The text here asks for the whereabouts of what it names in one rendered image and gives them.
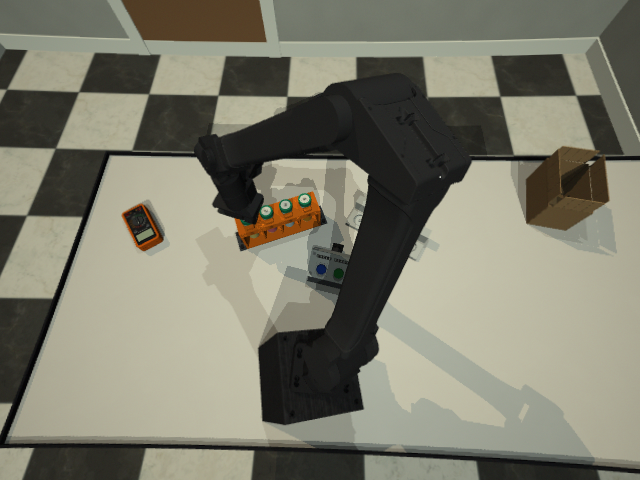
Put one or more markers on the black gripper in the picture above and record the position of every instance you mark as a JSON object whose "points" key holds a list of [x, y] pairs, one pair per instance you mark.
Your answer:
{"points": [[239, 206]]}

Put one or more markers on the brown cardboard box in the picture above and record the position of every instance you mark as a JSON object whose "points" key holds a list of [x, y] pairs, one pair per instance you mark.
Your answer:
{"points": [[558, 179]]}

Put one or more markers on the orange digital multimeter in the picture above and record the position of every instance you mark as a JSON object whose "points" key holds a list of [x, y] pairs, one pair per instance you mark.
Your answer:
{"points": [[142, 227]]}

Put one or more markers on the grey key housing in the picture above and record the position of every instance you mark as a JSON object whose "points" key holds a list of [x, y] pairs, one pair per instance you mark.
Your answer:
{"points": [[328, 267]]}

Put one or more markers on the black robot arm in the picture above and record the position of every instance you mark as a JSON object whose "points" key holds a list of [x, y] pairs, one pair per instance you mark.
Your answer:
{"points": [[414, 163]]}

